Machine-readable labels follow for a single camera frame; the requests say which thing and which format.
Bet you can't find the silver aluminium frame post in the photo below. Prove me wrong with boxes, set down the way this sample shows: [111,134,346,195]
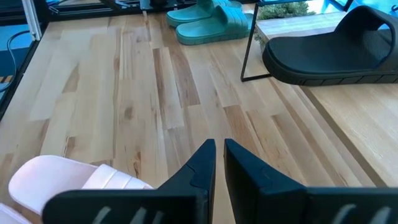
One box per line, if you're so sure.
[21,0,43,41]

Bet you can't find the pink rubber slide sandal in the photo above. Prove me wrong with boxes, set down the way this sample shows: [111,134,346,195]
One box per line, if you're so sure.
[0,202,32,224]
[7,154,155,216]

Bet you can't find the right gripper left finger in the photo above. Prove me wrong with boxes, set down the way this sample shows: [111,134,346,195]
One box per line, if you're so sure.
[42,139,217,224]

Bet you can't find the green rubber slide sandal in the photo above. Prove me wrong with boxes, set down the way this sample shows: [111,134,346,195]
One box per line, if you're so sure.
[175,4,254,47]
[165,0,244,28]

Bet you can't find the thin black floor cable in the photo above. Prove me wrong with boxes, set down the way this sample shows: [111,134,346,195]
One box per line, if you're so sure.
[0,30,31,93]

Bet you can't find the wooden shelf with black frame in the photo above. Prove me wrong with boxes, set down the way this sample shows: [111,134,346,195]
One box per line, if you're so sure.
[241,0,398,187]

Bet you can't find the black rubber slide sandal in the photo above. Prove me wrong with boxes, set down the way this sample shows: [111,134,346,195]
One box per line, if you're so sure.
[262,5,398,87]

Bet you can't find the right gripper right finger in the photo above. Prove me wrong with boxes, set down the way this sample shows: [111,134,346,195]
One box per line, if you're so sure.
[223,139,398,224]

